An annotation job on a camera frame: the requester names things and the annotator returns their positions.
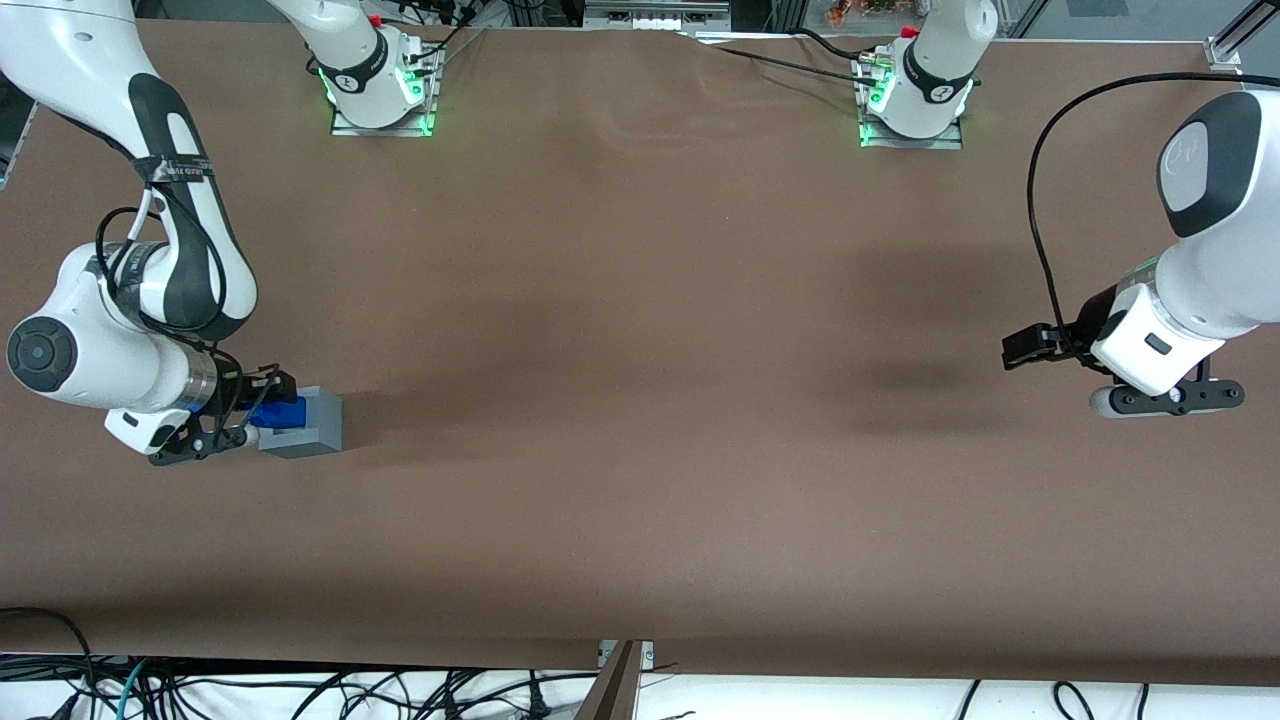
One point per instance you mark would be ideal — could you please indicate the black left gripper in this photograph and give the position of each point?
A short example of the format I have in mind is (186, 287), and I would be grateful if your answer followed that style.
(1088, 322)

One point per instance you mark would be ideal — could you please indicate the blue plastic part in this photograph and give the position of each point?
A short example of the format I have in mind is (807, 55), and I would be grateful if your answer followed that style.
(280, 414)

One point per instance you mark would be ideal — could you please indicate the brown table cover sheet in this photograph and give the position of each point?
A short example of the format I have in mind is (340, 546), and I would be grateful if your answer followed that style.
(640, 450)

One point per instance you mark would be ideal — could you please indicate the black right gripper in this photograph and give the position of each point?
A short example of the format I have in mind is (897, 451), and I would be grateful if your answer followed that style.
(236, 391)

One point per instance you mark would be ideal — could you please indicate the aluminium frame post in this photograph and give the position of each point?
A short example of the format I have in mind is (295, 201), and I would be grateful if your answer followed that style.
(612, 690)

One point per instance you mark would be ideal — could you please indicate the aluminium frame corner profile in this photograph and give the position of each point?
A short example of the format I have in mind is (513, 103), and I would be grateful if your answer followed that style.
(1235, 40)

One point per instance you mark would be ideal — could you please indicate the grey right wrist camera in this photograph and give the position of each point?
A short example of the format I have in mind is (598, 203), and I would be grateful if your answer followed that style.
(190, 450)

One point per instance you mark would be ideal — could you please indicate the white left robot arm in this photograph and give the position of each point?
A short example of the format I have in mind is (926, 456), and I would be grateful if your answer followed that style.
(1210, 270)

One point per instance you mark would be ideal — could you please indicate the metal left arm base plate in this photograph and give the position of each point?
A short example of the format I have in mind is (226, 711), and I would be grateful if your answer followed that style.
(910, 143)

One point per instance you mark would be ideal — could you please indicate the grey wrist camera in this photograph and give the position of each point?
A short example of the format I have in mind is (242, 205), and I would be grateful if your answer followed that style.
(1160, 398)
(190, 450)

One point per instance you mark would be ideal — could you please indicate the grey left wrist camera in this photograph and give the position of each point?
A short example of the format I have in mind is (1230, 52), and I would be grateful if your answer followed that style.
(1160, 398)

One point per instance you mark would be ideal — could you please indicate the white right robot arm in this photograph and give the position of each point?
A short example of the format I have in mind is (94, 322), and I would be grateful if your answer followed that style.
(90, 350)

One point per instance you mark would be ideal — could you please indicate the white power strip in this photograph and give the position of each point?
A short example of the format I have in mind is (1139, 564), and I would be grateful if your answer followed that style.
(655, 15)

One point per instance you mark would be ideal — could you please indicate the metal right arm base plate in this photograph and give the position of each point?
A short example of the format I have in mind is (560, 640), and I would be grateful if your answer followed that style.
(380, 130)

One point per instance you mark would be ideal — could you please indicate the gray cube base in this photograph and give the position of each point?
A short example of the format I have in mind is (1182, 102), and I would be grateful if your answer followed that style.
(320, 425)

